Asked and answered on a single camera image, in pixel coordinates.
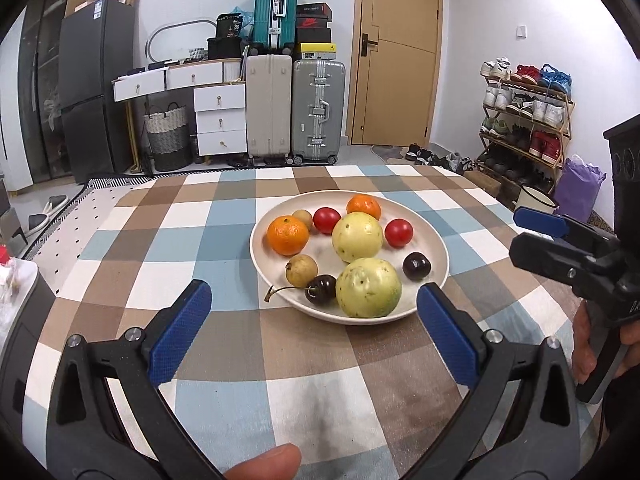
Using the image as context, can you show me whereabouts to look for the red tomato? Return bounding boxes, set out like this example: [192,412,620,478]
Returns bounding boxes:
[312,207,342,235]
[384,219,414,248]

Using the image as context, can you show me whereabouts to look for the yellow guava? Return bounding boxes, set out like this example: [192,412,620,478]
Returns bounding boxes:
[335,258,402,318]
[332,212,384,263]

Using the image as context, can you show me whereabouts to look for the large orange tangerine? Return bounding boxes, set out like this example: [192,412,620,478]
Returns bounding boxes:
[346,194,382,220]

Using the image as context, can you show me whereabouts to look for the dark cherry with stem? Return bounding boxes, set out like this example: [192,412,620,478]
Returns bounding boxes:
[264,274,336,306]

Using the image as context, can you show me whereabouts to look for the small brown longan fruit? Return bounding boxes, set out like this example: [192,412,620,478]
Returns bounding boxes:
[285,255,318,288]

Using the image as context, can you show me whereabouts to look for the right hand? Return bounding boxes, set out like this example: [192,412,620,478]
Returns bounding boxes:
[570,301,640,386]

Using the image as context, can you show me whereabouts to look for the left hand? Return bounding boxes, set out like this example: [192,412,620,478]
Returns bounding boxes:
[224,443,302,480]

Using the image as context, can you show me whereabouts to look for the purple bag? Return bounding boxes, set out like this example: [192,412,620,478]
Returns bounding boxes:
[553,154,606,223]

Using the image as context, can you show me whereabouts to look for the wooden shoe rack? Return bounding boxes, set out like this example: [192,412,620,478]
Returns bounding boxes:
[477,56,574,195]

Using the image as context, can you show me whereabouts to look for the dark plum on plate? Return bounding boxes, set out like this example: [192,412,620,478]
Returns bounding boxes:
[402,252,432,282]

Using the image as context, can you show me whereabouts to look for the red object in bag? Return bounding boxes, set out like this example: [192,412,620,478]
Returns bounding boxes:
[0,245,11,266]

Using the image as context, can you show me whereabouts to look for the yellow guava on plate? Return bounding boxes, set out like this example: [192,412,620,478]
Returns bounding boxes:
[332,212,384,263]

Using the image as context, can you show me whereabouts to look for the wooden door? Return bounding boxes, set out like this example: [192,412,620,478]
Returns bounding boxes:
[347,0,442,148]

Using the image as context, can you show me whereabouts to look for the small brown fruit behind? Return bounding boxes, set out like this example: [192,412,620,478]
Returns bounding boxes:
[292,209,314,231]

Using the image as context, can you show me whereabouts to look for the small orange tangerine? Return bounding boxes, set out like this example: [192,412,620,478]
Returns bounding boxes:
[266,216,310,257]

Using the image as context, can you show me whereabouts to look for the silver aluminium suitcase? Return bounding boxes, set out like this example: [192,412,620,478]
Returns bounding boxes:
[291,58,346,166]

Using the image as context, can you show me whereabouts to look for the woven laundry basket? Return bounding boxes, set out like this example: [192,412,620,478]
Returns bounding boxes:
[144,102,192,172]

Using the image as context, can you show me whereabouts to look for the stacked shoe boxes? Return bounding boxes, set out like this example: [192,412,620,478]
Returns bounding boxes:
[295,2,337,60]

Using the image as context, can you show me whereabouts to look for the beige suitcase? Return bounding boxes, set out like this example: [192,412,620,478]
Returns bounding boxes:
[245,54,293,159]

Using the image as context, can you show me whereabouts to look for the white drawer desk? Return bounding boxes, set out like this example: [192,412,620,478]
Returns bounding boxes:
[112,58,247,156]

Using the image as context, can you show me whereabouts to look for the teal suitcase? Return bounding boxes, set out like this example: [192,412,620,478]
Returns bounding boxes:
[250,0,297,55]

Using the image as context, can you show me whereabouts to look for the black refrigerator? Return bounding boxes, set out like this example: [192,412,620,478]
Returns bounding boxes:
[58,0,134,183]

